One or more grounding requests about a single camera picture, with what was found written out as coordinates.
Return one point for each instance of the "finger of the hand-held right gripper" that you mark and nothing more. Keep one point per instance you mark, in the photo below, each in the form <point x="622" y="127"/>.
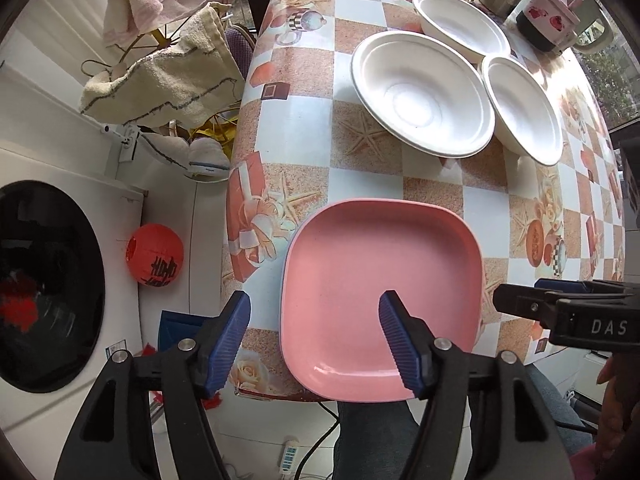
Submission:
<point x="520" y="302"/>
<point x="565" y="285"/>

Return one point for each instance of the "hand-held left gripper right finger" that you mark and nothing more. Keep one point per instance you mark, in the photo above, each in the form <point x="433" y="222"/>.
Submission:
<point x="402" y="347"/>

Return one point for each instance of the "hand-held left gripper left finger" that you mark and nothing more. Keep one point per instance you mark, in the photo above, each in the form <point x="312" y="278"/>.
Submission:
<point x="227" y="347"/>

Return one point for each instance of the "pink square plate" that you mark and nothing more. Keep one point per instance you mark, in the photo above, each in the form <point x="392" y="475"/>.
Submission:
<point x="360" y="270"/>

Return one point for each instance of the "white paper bowl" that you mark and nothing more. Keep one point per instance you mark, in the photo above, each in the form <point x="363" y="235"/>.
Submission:
<point x="460" y="20"/>
<point x="525" y="110"/>
<point x="425" y="95"/>

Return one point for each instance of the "person's right hand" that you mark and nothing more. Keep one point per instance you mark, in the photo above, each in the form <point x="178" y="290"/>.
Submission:
<point x="617" y="405"/>

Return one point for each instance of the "person's left leg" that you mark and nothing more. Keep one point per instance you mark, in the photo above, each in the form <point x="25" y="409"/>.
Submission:
<point x="370" y="435"/>

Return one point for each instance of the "red paper lantern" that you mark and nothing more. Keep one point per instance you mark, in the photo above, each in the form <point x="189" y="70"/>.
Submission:
<point x="155" y="255"/>

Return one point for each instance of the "white power strip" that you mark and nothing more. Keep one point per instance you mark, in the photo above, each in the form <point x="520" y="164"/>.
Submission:
<point x="289" y="455"/>

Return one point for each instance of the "white washing machine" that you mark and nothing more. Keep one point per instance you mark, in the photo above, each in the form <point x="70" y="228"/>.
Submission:
<point x="120" y="270"/>

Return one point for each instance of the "white striped cloth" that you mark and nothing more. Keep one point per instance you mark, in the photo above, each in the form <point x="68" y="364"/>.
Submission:
<point x="205" y="152"/>

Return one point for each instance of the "checkered patterned tablecloth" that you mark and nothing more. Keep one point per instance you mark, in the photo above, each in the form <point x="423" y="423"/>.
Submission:
<point x="310" y="125"/>

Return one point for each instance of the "floral mug with pink lid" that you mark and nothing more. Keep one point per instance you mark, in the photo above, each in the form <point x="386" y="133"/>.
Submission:
<point x="542" y="25"/>

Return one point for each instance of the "cream towel with dark stripe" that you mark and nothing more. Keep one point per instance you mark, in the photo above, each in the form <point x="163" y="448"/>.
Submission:
<point x="170" y="85"/>

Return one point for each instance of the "purple woven chair back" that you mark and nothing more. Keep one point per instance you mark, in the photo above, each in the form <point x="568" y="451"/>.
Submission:
<point x="240" y="47"/>

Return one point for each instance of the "towels on drying rack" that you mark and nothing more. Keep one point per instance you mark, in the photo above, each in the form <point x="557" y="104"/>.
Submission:
<point x="161" y="36"/>

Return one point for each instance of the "pink towel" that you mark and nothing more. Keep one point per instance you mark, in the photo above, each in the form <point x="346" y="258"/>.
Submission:
<point x="135" y="5"/>

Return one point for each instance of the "white plastic bracket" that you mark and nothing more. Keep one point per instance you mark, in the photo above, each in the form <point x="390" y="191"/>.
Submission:
<point x="127" y="140"/>

